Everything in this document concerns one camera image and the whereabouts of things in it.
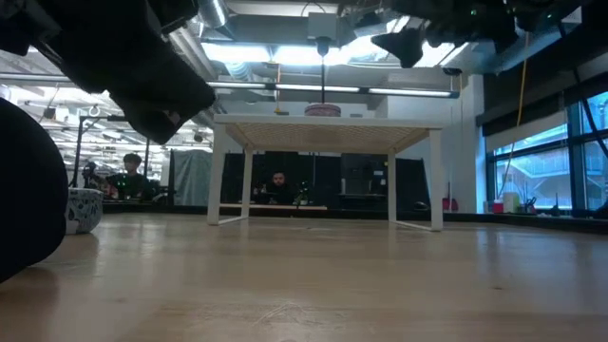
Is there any grey fabric cover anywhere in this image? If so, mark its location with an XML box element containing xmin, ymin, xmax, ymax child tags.
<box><xmin>169</xmin><ymin>149</ymin><xmax>214</xmax><ymax>207</ymax></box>

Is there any silver round air duct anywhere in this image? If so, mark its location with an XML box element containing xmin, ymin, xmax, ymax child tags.
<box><xmin>197</xmin><ymin>0</ymin><xmax>229</xmax><ymax>29</ymax></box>

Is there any medium black candlestick holder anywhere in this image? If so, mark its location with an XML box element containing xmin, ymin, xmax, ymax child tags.
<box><xmin>315</xmin><ymin>35</ymin><xmax>333</xmax><ymax>105</ymax></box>

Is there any black aluminium table frame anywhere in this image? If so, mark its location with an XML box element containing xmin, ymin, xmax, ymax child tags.
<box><xmin>102</xmin><ymin>202</ymin><xmax>608</xmax><ymax>235</ymax></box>

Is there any black partition wall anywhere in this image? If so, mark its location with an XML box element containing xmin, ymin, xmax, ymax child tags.
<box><xmin>221</xmin><ymin>150</ymin><xmax>431</xmax><ymax>213</ymax></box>

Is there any person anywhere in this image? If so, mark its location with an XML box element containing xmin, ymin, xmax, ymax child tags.
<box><xmin>256</xmin><ymin>170</ymin><xmax>299</xmax><ymax>206</ymax></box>
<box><xmin>104</xmin><ymin>152</ymin><xmax>162</xmax><ymax>200</ymax></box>

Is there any pink patterned candle tin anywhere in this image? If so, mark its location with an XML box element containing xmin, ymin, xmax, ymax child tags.
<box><xmin>304</xmin><ymin>103</ymin><xmax>342</xmax><ymax>118</ymax></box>

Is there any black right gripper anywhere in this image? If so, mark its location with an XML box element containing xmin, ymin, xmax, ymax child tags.
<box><xmin>370</xmin><ymin>0</ymin><xmax>523</xmax><ymax>69</ymax></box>

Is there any white plastic jug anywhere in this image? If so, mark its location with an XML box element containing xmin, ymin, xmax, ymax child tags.
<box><xmin>503</xmin><ymin>192</ymin><xmax>522</xmax><ymax>214</ymax></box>

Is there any white perforated shelf riser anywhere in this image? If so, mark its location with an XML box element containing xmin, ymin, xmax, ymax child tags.
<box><xmin>206</xmin><ymin>112</ymin><xmax>447</xmax><ymax>233</ymax></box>

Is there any tall black candlestick holder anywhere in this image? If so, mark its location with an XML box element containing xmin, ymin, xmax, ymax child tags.
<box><xmin>0</xmin><ymin>97</ymin><xmax>69</xmax><ymax>285</ymax></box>

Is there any blue leaf-patterned candle tin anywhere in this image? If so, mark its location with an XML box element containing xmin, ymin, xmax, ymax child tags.
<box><xmin>65</xmin><ymin>187</ymin><xmax>105</xmax><ymax>236</ymax></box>

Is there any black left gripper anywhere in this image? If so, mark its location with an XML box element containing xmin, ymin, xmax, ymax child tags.
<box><xmin>35</xmin><ymin>0</ymin><xmax>218</xmax><ymax>146</ymax></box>

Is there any long ceiling light bar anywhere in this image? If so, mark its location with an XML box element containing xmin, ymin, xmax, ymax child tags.
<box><xmin>0</xmin><ymin>71</ymin><xmax>461</xmax><ymax>100</ymax></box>

